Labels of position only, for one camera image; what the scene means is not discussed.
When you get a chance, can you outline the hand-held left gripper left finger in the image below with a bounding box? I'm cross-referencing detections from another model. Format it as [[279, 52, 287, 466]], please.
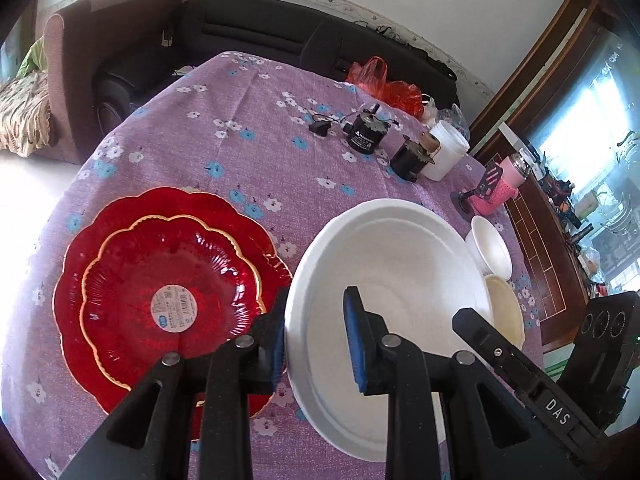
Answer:
[[59, 286, 291, 480]]

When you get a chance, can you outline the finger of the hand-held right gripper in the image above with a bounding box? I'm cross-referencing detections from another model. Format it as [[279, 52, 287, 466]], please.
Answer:
[[452, 308, 598, 456]]

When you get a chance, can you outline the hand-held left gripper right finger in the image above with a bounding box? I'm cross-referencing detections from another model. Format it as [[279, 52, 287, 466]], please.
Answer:
[[342, 286, 583, 480]]

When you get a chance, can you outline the cream foam plate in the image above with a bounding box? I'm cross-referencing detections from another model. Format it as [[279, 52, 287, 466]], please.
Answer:
[[484, 274, 526, 351]]

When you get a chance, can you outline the large white foam plate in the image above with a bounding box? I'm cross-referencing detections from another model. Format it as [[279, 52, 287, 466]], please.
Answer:
[[284, 199, 496, 462]]

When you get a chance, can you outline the small white foam bowl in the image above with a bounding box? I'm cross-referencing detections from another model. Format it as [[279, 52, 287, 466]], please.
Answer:
[[465, 216, 512, 281]]

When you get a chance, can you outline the small red scalloped plate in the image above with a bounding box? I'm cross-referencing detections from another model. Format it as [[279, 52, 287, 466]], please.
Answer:
[[80, 214, 268, 393]]

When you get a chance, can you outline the wooden cabinet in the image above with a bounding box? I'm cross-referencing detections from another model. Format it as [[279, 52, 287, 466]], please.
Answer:
[[470, 0, 640, 356]]

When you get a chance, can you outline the pink bottle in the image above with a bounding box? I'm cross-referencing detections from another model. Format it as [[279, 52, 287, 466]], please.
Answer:
[[470, 150, 533, 215]]

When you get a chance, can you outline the black phone stand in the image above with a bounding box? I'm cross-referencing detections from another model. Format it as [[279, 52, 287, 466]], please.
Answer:
[[451, 162, 501, 211]]

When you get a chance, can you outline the black pump motor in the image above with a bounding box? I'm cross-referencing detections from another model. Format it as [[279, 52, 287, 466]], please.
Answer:
[[390, 136, 441, 183], [345, 112, 388, 156]]

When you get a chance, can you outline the white plastic cup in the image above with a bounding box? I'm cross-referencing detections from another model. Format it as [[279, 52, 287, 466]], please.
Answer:
[[422, 121, 471, 182]]

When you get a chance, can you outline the large red scalloped plate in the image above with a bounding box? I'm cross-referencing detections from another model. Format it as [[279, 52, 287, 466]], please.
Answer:
[[52, 186, 293, 418]]

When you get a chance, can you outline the purple floral tablecloth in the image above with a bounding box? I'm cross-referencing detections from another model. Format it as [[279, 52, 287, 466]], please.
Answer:
[[0, 51, 543, 480]]

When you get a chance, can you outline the clear plastic bag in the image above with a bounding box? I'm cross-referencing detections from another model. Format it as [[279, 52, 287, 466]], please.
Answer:
[[420, 95, 471, 136]]

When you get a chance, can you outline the red plastic bag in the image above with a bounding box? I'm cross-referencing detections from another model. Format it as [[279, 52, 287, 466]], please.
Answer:
[[348, 56, 423, 118]]

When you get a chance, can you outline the black leather sofa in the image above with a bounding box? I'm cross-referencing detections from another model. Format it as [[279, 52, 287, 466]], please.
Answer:
[[95, 0, 458, 131]]

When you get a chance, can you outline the patterned sofa blanket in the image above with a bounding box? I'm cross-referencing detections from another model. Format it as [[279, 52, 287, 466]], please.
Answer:
[[0, 71, 53, 157]]

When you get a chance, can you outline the brown fabric sofa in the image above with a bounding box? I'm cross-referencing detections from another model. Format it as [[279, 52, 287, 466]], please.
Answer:
[[42, 0, 187, 165]]

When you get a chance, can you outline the green pillow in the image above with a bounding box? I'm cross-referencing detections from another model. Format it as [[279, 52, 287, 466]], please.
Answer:
[[17, 37, 48, 78]]

